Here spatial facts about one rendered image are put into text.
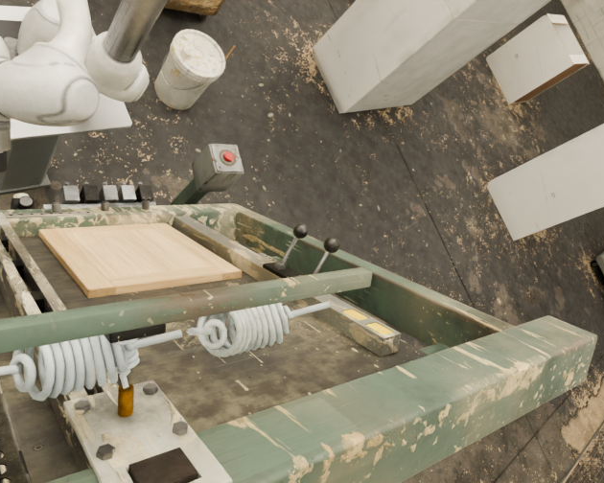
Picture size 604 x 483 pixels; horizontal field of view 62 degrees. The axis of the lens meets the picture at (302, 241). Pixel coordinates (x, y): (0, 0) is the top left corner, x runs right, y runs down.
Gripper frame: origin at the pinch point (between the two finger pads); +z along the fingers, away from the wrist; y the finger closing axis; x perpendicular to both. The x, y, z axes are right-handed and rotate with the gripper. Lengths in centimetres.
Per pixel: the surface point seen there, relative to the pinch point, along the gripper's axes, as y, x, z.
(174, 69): -152, 104, -46
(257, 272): 13, 56, 6
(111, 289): 10.7, 21.0, 7.2
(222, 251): -5, 56, 6
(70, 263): -7.2, 17.1, 6.5
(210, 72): -142, 120, -47
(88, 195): -58, 35, 1
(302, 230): 21, 63, -6
